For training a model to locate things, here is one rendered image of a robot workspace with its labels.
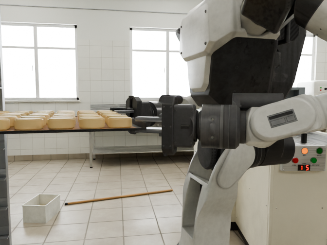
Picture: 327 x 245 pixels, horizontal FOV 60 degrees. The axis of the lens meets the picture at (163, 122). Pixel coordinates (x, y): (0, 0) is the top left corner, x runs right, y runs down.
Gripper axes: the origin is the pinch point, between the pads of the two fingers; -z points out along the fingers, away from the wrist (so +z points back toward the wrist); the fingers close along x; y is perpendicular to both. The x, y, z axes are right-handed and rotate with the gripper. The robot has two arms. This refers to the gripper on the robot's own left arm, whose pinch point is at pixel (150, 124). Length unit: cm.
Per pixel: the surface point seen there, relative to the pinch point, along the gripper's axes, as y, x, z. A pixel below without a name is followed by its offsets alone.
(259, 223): -119, -72, 38
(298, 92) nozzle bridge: -185, 9, 71
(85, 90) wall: -404, 14, -226
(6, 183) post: -14, -21, -49
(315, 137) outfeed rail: -123, -18, 67
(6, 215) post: -14, -31, -49
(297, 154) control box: -106, -25, 54
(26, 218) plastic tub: -151, -102, -153
